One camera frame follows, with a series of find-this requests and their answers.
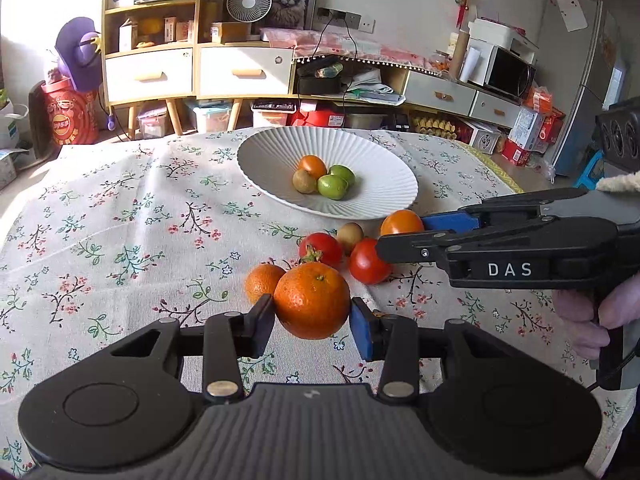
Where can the kiwi in plate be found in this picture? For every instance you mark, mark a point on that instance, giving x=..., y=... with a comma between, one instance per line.
x=304, y=182

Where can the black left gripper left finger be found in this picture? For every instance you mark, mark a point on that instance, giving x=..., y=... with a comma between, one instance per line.
x=232, y=333

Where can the white ribbed plate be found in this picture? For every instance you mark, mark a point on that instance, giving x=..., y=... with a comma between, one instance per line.
x=384, y=183

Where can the brown kiwi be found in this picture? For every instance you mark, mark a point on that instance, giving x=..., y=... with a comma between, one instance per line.
x=349, y=236

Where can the orange persimmon in plate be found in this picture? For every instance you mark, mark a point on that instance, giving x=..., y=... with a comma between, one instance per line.
x=313, y=165

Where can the low wooden tv cabinet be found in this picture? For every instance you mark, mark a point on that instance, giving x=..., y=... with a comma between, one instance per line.
x=417, y=90

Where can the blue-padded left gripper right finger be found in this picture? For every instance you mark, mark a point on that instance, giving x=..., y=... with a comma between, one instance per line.
x=372, y=332

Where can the red snack bucket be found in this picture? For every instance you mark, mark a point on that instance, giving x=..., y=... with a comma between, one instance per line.
x=71, y=114

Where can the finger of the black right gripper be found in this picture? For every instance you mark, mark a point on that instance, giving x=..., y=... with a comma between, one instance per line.
x=415, y=252

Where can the right hand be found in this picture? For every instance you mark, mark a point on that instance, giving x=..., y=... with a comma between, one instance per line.
x=587, y=326

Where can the pink floral cloth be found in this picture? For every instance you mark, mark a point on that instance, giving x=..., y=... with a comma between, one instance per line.
x=310, y=44

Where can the purple toy figure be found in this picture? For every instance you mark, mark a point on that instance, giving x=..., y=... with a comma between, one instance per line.
x=78, y=46

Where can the green fruit back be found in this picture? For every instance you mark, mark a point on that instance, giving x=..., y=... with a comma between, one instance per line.
x=344, y=173

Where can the green fruit front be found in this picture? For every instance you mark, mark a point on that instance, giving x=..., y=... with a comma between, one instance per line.
x=332, y=187

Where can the floral tablecloth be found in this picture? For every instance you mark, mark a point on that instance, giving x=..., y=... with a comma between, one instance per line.
x=120, y=235

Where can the blue plastic stool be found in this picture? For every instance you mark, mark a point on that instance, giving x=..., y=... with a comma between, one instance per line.
x=592, y=174

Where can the silver refrigerator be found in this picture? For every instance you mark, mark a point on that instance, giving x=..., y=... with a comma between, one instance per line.
x=578, y=43

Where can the small orange mandarin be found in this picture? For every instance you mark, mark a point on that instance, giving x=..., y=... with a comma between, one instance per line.
x=262, y=280

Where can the wooden shelf cabinet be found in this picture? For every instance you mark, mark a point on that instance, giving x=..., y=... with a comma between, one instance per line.
x=169, y=51

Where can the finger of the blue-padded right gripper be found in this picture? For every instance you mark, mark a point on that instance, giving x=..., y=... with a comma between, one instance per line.
x=498, y=211

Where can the red tomato with stem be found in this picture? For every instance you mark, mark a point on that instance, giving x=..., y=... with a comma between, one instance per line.
x=321, y=247

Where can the green fruit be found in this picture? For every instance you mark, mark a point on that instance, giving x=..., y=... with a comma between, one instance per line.
x=344, y=173
x=332, y=187

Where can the black microwave oven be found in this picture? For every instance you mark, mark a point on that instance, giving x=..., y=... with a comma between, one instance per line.
x=501, y=71

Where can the white desk fan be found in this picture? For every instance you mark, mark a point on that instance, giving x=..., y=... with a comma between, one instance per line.
x=248, y=12

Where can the large orange mandarin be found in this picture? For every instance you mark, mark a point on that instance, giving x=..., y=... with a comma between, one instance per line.
x=312, y=301

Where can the smooth orange persimmon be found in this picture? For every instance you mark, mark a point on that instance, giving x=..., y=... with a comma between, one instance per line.
x=403, y=221

